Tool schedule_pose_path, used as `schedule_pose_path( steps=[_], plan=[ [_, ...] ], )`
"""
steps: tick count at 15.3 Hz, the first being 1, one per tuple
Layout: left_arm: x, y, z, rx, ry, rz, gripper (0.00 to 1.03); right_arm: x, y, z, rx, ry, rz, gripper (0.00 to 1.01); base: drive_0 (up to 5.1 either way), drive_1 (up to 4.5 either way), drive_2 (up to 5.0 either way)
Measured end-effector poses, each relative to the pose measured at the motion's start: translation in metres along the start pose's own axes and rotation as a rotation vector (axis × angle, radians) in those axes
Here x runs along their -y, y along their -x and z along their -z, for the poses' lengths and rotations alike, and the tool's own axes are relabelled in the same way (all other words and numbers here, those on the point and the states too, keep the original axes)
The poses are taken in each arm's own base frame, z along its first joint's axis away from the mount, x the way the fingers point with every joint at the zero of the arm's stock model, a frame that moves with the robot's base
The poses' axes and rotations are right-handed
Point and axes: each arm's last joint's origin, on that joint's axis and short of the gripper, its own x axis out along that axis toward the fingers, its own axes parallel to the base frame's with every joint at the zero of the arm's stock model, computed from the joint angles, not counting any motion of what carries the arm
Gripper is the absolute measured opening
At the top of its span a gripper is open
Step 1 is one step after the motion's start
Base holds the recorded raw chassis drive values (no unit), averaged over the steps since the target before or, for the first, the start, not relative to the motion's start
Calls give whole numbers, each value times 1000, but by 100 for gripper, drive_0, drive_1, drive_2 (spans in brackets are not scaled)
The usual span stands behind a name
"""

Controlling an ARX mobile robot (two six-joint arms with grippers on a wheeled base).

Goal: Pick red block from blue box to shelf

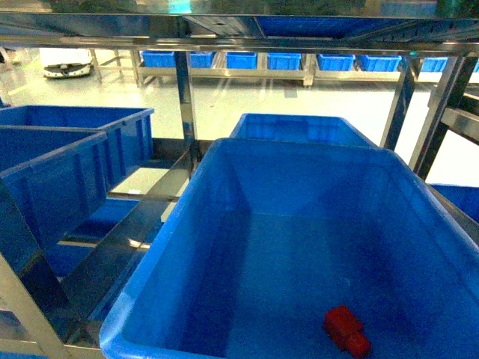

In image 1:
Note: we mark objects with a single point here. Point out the blue crate behind target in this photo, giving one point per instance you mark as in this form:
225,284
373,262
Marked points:
299,128

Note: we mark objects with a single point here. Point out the red toy block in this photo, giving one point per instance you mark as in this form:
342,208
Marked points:
347,332

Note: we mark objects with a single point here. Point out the blue crate left rear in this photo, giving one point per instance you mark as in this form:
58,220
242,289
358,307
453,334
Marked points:
129,138

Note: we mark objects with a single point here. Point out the steel flow rack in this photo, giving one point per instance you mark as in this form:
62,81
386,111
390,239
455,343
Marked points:
63,294

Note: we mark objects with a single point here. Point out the blue crate left front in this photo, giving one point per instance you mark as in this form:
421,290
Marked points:
55,180

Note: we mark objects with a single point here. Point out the large blue target crate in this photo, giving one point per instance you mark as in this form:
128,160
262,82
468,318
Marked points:
269,236

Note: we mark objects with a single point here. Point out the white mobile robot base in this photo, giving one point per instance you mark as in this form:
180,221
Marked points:
58,63

